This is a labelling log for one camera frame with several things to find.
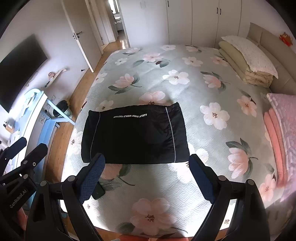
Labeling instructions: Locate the black waste bin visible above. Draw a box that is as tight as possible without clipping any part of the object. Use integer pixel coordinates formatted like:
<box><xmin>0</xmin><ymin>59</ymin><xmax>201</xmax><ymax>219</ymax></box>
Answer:
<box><xmin>53</xmin><ymin>100</ymin><xmax>72</xmax><ymax>118</ymax></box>

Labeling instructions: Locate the light blue desk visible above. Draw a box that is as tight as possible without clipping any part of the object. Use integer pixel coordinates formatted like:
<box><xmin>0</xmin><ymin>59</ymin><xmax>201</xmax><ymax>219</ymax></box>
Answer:
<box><xmin>9</xmin><ymin>88</ymin><xmax>75</xmax><ymax>170</ymax></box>

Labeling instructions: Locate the black wall television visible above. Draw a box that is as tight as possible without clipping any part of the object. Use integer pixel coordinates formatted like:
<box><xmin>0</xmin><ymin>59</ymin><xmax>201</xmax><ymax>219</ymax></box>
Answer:
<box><xmin>0</xmin><ymin>34</ymin><xmax>48</xmax><ymax>112</ymax></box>

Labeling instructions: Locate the folded pink blanket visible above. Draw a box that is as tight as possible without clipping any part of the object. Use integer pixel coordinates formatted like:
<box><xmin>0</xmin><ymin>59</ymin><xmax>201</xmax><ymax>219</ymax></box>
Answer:
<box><xmin>263</xmin><ymin>108</ymin><xmax>287</xmax><ymax>187</ymax></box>

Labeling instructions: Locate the red wall decoration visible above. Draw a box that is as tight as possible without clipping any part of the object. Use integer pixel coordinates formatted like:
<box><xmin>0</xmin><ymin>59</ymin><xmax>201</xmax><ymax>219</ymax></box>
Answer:
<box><xmin>279</xmin><ymin>32</ymin><xmax>293</xmax><ymax>47</ymax></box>

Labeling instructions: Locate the black jacket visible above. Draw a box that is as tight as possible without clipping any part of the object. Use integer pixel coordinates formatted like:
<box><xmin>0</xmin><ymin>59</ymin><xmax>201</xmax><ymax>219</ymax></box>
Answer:
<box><xmin>81</xmin><ymin>103</ymin><xmax>190</xmax><ymax>165</ymax></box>

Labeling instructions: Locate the white lace pillow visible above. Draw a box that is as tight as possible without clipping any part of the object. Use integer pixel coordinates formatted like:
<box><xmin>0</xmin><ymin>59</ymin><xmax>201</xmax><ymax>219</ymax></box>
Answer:
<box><xmin>221</xmin><ymin>35</ymin><xmax>278</xmax><ymax>79</ymax></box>

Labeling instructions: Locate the floral green bedspread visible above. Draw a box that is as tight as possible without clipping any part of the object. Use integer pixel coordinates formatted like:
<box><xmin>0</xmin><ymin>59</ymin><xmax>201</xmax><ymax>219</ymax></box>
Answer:
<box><xmin>62</xmin><ymin>45</ymin><xmax>286</xmax><ymax>237</ymax></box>

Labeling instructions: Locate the folded beige quilt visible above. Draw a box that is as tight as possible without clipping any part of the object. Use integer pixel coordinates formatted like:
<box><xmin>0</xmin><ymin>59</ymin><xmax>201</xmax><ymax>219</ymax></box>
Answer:
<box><xmin>219</xmin><ymin>41</ymin><xmax>273</xmax><ymax>88</ymax></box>

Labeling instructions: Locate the beige upholstered headboard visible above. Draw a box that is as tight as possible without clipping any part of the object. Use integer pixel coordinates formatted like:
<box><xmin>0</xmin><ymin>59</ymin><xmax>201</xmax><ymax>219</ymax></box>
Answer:
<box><xmin>247</xmin><ymin>23</ymin><xmax>296</xmax><ymax>95</ymax></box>

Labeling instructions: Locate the white wardrobe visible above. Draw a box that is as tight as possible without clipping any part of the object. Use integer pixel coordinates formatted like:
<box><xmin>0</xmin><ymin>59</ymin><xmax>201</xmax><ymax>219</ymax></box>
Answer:
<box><xmin>118</xmin><ymin>0</ymin><xmax>243</xmax><ymax>48</ymax></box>

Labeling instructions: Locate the white bedroom door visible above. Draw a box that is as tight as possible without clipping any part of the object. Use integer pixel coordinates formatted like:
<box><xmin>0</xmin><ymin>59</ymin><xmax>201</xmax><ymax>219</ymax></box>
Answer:
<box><xmin>61</xmin><ymin>0</ymin><xmax>101</xmax><ymax>72</ymax></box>

